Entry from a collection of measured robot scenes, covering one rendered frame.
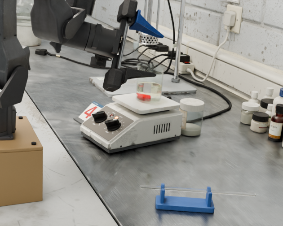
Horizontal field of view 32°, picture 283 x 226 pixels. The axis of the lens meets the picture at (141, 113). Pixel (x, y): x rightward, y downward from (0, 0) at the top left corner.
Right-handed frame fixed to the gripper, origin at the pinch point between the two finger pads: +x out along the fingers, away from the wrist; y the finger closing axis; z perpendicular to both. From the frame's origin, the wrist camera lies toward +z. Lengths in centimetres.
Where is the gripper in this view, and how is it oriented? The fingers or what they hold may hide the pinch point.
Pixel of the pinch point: (143, 52)
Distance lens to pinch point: 101.6
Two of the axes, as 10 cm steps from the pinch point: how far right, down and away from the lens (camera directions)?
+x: 9.4, 2.2, 2.6
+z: -2.9, 0.7, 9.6
